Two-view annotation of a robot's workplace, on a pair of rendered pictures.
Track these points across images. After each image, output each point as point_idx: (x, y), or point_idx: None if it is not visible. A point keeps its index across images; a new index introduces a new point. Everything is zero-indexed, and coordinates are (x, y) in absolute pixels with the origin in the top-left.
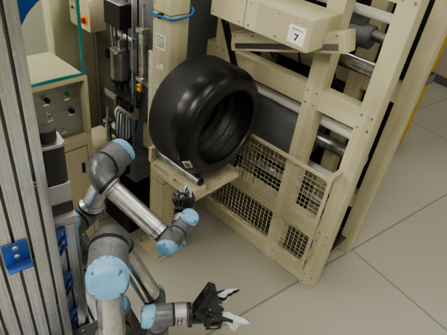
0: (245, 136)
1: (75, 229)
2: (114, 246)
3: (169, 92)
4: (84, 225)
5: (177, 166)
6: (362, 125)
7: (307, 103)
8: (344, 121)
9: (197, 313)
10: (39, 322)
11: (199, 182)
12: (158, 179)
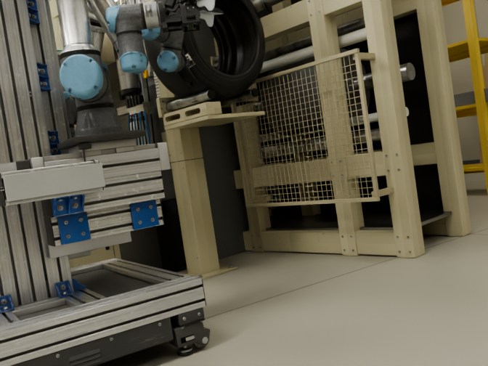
0: (255, 57)
1: (48, 13)
2: None
3: (157, 1)
4: (75, 104)
5: (186, 97)
6: None
7: (314, 14)
8: (351, 1)
9: (168, 3)
10: (9, 107)
11: (209, 92)
12: (179, 158)
